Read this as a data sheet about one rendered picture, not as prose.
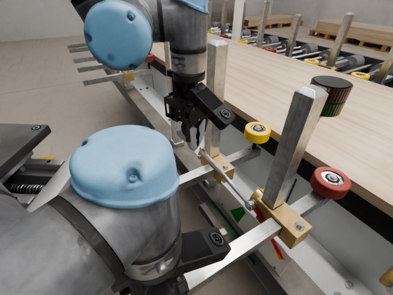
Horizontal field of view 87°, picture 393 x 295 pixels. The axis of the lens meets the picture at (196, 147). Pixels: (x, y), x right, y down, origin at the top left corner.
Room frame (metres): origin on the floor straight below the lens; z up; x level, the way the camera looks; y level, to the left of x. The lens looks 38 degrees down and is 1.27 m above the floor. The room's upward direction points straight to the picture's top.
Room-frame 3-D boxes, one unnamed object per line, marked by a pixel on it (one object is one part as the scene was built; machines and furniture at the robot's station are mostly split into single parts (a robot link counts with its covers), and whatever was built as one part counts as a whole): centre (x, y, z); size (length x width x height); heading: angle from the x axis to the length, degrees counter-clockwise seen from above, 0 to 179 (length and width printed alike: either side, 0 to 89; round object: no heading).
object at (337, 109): (0.33, -0.22, 1.11); 0.06 x 0.06 x 0.02
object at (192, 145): (0.45, 0.03, 0.95); 0.06 x 0.03 x 0.09; 51
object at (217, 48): (0.52, -0.05, 0.93); 0.04 x 0.04 x 0.48; 31
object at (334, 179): (0.34, -0.32, 0.85); 0.08 x 0.08 x 0.11
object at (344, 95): (0.33, -0.22, 1.14); 0.06 x 0.06 x 0.02
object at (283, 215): (0.29, -0.19, 0.85); 0.14 x 0.06 x 0.05; 31
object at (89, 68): (1.53, 0.61, 0.81); 0.44 x 0.03 x 0.04; 121
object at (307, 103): (0.30, -0.18, 0.91); 0.04 x 0.04 x 0.48; 31
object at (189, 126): (0.43, 0.02, 1.00); 0.05 x 0.02 x 0.09; 141
